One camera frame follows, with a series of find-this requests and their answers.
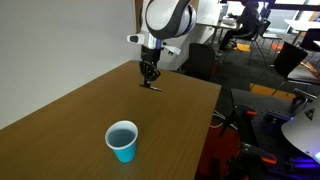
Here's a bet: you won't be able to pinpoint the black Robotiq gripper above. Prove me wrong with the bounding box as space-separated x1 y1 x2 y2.
139 44 163 88

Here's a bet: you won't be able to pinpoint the black pen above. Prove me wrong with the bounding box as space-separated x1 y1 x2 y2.
139 83 163 92

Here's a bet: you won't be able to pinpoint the blue plastic cup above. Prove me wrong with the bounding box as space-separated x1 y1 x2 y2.
104 120 139 164

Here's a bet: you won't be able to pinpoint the white office desk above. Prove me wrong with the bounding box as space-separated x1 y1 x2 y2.
195 18 247 48

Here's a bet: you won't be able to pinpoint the red floor mat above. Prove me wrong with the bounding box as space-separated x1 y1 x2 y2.
194 122 249 180

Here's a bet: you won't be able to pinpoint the orange black bar clamp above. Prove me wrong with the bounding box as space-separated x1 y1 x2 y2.
219 104 258 136
229 142 278 180

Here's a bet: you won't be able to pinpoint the seated person dark clothes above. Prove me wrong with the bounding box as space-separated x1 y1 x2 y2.
218 0 265 52

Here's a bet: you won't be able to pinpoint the black mesh office chair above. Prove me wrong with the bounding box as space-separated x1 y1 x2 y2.
238 18 273 66

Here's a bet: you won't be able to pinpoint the dark perforated mounting plate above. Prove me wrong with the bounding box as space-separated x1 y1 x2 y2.
230 87 320 180

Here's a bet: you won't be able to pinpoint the black tilted office chair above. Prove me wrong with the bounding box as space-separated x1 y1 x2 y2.
249 41 309 98

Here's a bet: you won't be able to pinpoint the white meeting table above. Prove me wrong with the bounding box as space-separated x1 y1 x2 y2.
284 18 320 46

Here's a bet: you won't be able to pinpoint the dark chair backrest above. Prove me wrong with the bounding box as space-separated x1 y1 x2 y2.
298 28 320 53

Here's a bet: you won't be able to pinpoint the white cable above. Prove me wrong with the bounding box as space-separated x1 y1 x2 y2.
210 110 232 130

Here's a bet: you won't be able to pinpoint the grey metal bracket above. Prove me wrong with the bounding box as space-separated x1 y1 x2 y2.
291 87 318 108

